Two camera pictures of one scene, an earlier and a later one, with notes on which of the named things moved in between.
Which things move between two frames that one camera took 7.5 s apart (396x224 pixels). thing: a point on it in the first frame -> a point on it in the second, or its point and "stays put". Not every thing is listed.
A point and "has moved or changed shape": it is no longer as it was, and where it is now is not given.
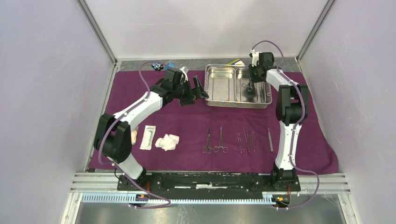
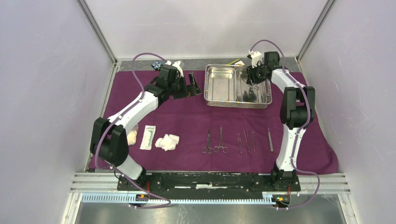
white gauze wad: [167, 142] stays put
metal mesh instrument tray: [229, 87] stays put
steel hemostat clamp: [250, 88] has moved or changed shape
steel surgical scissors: [208, 149] stays put
